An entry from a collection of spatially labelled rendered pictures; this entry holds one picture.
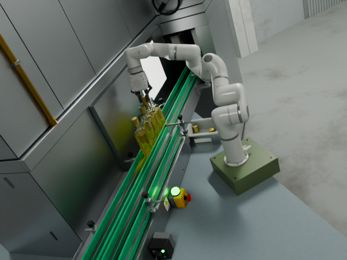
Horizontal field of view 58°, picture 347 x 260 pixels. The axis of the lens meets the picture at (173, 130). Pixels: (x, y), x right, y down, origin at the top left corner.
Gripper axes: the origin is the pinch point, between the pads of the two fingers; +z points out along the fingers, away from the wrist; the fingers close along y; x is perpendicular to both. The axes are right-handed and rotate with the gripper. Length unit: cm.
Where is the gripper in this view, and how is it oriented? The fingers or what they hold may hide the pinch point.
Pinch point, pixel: (144, 98)
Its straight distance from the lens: 178.8
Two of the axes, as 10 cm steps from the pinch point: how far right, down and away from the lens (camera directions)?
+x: 3.3, -3.7, 8.7
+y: 9.1, -1.1, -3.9
